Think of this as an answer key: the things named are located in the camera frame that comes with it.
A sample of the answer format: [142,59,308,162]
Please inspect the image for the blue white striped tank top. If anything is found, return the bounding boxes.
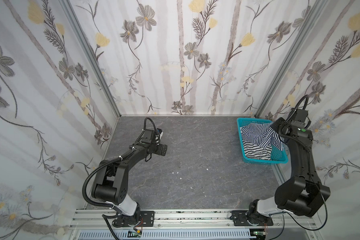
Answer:
[240,123,284,151]

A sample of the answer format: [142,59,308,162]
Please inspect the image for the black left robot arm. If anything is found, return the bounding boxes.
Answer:
[82,117,168,227]

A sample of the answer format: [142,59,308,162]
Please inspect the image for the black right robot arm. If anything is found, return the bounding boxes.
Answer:
[246,95,331,226]

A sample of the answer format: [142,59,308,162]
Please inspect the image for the black white striped tank top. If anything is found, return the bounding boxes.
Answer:
[243,142,272,161]

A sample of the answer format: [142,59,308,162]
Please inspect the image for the teal plastic basket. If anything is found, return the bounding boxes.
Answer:
[237,118,288,165]

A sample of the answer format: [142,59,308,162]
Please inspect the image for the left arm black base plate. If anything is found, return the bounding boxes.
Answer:
[112,211,155,228]

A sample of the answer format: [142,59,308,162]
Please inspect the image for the black corrugated cable hose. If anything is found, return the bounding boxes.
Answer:
[81,157,122,209]

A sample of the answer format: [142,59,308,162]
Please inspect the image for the aluminium mounting rail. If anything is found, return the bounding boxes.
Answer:
[69,209,317,231]

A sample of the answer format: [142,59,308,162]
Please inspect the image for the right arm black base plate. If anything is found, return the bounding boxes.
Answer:
[229,211,274,227]

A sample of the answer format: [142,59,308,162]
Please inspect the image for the white slotted cable duct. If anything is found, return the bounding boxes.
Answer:
[77,229,257,240]

